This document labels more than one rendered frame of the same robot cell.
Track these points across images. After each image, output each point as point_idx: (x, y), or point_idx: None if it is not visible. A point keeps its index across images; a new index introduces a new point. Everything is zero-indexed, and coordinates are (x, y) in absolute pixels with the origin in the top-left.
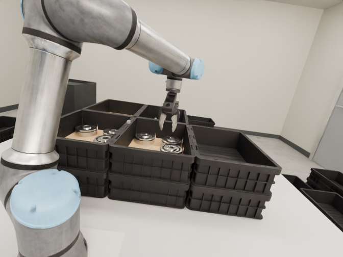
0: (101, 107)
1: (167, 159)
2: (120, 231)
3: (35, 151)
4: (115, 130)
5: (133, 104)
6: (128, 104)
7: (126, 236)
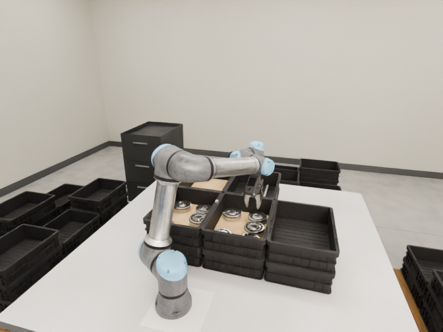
0: None
1: (244, 241)
2: (211, 291)
3: (161, 238)
4: (206, 206)
5: None
6: None
7: (215, 294)
